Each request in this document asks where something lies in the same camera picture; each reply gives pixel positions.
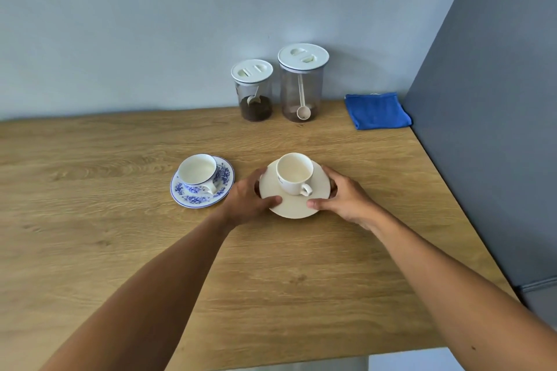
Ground person's right forearm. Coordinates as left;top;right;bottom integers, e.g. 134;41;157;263
368;213;557;371

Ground plain cream cup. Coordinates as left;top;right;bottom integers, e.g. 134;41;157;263
276;152;314;197

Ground person's right hand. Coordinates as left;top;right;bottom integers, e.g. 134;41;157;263
306;165;384;232

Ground small clear coffee jar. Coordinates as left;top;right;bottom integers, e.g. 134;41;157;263
234;78;273;123

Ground person's left forearm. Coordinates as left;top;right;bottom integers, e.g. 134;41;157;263
41;211;238;371

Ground blue floral cup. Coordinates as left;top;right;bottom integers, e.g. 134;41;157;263
177;154;219;196

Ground long white scoop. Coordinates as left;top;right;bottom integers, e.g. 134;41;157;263
296;73;311;119

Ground grey cabinet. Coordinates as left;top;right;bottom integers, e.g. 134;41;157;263
402;0;557;332

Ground small white jar lid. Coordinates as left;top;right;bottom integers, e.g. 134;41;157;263
231;59;274;84

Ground folded blue cloth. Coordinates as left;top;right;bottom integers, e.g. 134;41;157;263
345;92;413;131

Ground person's left hand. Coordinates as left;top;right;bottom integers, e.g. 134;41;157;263
217;167;283;228

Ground large clear jar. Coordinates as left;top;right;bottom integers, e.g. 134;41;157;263
280;66;326;124

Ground plain cream saucer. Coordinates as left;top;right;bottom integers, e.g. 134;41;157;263
259;159;332;219

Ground blue floral saucer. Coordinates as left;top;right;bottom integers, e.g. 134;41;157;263
170;155;235;210

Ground large white jar lid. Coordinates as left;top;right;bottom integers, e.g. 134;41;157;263
278;43;330;74

